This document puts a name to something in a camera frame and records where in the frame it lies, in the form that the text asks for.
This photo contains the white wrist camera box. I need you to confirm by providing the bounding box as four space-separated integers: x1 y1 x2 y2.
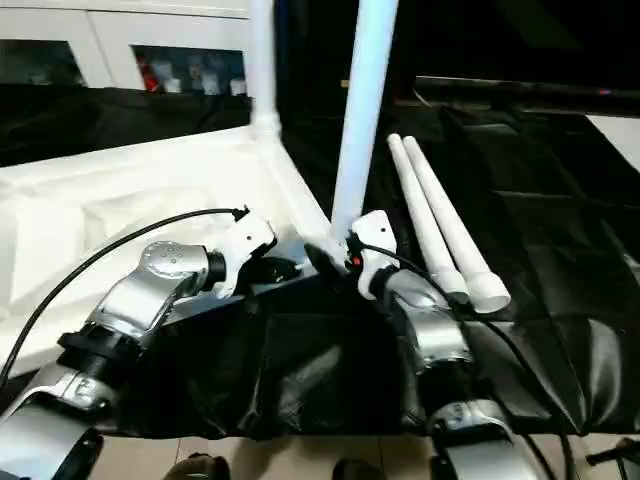
214 212 278 301
347 210 400 301

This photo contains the black rail bar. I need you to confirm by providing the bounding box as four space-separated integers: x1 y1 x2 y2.
414 75 640 103

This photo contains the white plastic table leg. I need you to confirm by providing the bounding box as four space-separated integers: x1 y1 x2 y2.
402 137 512 315
326 0 400 253
247 0 285 143
386 133 469 299

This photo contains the black work mat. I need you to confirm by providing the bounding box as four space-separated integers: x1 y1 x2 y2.
0 82 640 441

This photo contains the white cabinet with glass doors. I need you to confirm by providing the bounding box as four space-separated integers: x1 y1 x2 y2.
0 0 253 96

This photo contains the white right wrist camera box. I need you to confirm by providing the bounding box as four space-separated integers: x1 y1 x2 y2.
347 210 400 301

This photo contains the white flat board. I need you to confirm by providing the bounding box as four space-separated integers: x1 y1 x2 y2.
588 113 640 169

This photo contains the dark left robot foot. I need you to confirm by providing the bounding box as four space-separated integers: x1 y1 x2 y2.
168 455 229 480

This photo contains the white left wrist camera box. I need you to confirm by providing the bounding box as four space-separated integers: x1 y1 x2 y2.
214 212 278 301

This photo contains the white plastic table top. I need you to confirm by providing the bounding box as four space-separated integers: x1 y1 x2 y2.
0 125 337 349

